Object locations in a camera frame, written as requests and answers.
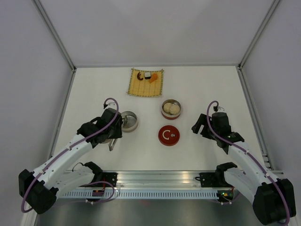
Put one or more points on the white bun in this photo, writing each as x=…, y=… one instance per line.
x=167, y=107
x=175, y=109

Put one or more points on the red lunch box lid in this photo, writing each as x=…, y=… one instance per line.
x=169, y=135

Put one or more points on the yellow bamboo mat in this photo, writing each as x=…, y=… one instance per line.
x=144, y=88

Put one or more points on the right aluminium frame post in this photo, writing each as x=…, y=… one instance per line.
x=268, y=16

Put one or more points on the orange carrot piece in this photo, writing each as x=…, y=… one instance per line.
x=154, y=76

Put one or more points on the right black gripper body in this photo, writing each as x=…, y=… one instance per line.
x=210, y=134

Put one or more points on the beige lunch box container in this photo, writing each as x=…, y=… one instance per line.
x=130, y=121

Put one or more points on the red lunch box container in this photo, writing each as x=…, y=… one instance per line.
x=169, y=116

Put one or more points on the beige lunch box lid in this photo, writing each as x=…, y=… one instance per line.
x=106, y=141

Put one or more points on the white slotted cable duct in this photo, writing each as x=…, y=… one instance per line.
x=142, y=194

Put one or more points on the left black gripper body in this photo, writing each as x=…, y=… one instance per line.
x=115, y=132

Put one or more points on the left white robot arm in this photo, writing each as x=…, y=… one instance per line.
x=41, y=187

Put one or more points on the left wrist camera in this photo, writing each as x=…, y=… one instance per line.
x=106, y=106

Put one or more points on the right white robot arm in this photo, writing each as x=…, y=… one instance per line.
x=272, y=198

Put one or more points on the left aluminium frame post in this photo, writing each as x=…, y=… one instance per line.
x=47, y=21

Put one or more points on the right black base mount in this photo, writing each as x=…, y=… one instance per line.
x=208, y=180

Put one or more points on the dark red sausage piece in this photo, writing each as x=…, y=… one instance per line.
x=140, y=77

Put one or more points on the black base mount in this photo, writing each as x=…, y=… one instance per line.
x=110, y=177
x=208, y=180

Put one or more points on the aluminium frame post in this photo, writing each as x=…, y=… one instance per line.
x=47, y=21
x=268, y=16

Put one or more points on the aluminium front rail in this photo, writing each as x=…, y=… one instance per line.
x=136, y=180

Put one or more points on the metal tongs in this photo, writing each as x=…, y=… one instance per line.
x=113, y=143

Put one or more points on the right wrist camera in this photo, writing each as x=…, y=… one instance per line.
x=218, y=109

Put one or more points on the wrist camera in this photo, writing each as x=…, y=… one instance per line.
x=218, y=109
x=106, y=106

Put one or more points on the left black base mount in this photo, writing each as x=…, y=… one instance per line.
x=110, y=177

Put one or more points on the upper sushi roll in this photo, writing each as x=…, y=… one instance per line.
x=147, y=75

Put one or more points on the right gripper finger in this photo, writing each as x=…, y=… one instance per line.
x=199, y=128
x=202, y=120

